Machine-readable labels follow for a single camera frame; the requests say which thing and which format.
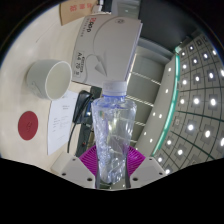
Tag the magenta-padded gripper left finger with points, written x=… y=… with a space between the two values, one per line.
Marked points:
x=75 y=168

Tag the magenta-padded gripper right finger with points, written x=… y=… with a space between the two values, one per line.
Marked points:
x=145 y=170

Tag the clear plastic water bottle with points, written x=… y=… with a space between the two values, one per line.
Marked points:
x=113 y=130

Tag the white printed paper sheet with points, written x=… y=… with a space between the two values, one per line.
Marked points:
x=60 y=123

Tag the black desk console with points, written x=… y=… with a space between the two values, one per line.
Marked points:
x=82 y=106

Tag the flat round red coaster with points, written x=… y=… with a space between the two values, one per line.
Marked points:
x=28 y=125

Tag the round ceiling lights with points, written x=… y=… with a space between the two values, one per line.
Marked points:
x=196 y=100

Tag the white ceramic mug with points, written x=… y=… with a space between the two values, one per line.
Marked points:
x=50 y=80

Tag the white copy paper box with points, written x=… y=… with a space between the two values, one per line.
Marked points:
x=106 y=46

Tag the brown paper envelope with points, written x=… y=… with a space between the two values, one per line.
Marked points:
x=75 y=11

